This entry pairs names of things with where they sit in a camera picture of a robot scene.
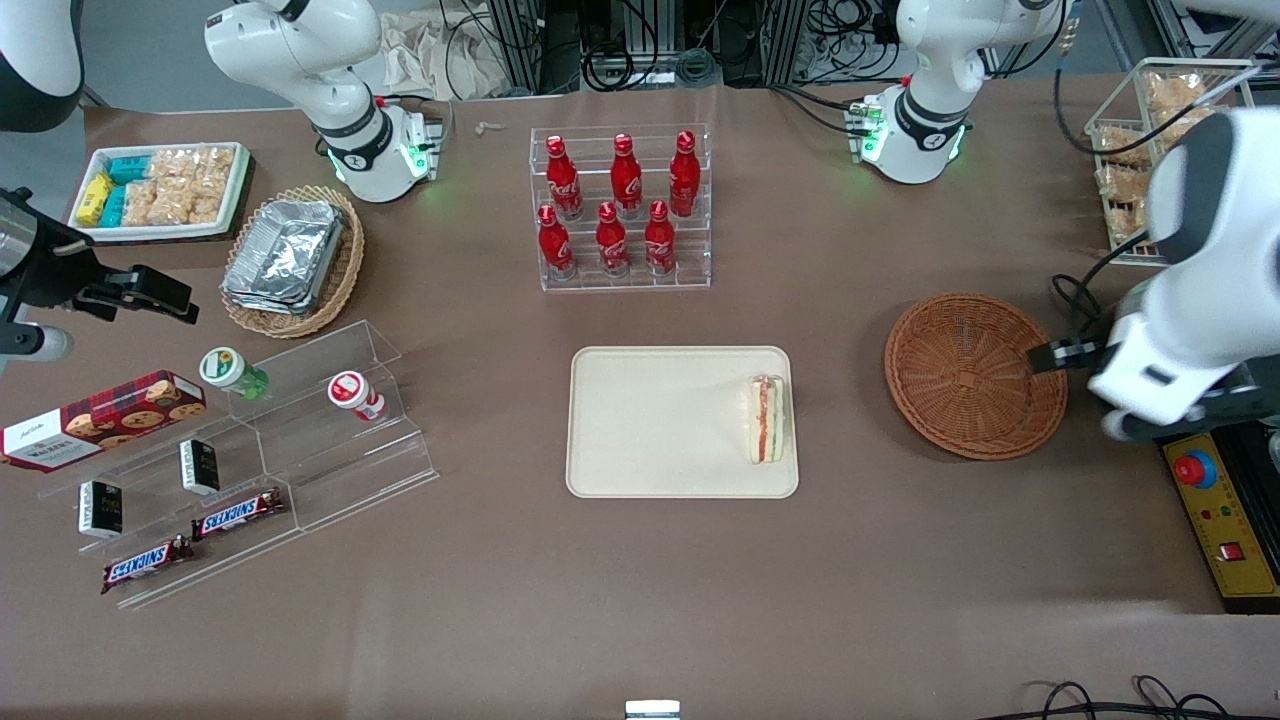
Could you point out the triangular sandwich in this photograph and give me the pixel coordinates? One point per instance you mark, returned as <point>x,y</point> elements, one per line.
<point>766,420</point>

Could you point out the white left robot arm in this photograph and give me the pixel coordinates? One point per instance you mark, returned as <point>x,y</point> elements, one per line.
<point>1200,200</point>

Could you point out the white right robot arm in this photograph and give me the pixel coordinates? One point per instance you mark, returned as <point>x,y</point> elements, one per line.
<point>300,50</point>

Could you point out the white rectangular snack tray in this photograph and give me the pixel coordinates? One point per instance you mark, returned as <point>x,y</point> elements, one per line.
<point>160,233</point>

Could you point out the brown wicker basket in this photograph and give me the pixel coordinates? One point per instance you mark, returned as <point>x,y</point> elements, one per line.
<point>960,380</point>

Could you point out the light wicker basket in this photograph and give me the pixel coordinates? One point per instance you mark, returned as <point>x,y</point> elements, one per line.
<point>345,270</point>

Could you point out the cream plastic tray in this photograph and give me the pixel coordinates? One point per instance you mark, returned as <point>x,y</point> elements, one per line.
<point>660,420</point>

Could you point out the clear rice cracker bag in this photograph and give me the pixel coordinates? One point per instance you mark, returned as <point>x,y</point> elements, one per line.
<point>140,203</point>
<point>216,164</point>
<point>173,204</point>
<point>207,200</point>
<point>174,164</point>

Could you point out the green drink bottle white cap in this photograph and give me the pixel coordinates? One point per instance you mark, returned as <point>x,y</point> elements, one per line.
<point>230,370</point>

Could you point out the teal snack pack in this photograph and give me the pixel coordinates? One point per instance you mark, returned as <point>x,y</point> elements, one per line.
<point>114,207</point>
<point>130,170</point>

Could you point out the yellow snack pack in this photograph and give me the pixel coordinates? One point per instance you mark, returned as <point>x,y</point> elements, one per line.
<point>94,198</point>

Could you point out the aluminium foil container stack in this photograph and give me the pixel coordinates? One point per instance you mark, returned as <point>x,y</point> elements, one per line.
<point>285,255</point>

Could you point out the red tartan cookie box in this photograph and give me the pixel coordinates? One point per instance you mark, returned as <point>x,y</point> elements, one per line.
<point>100,420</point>

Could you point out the clear fried snack bag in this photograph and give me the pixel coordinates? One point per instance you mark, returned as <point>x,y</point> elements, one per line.
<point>1124,148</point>
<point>1180,125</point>
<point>1125,220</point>
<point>1175,92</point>
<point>1118,183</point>

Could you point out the small black white box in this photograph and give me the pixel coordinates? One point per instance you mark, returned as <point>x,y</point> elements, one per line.
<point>199,466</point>
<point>100,508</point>

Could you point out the small red white bottle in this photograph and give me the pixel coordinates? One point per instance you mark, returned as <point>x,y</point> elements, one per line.
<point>352,393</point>

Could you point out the snickers chocolate bar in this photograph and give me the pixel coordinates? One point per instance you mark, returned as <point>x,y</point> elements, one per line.
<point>145,564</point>
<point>238,513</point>

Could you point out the yellow emergency stop panel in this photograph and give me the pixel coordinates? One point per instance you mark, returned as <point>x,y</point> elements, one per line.
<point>1225,520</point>

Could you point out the clear acrylic stepped shelf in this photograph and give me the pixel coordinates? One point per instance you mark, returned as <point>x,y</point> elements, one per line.
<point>340,470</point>

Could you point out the black equipment base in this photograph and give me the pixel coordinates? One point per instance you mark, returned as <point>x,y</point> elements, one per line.
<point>1265,560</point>

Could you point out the crumpled beige paper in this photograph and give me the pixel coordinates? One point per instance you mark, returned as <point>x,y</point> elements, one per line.
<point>430,55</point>

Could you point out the clear acrylic bottle rack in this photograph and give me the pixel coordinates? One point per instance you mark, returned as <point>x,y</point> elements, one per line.
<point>700,260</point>

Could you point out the small beige clip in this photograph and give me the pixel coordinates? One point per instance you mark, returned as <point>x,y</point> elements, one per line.
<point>488,127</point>

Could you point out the red cola bottle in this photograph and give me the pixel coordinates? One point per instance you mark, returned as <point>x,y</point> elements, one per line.
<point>562,180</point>
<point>554,242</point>
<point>659,238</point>
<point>684,175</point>
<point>611,240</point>
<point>626,178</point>

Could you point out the aluminium frame rack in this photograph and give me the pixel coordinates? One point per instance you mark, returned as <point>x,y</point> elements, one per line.
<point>520,45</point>

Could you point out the silver metal bracket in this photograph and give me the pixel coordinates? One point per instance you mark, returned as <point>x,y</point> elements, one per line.
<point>652,710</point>

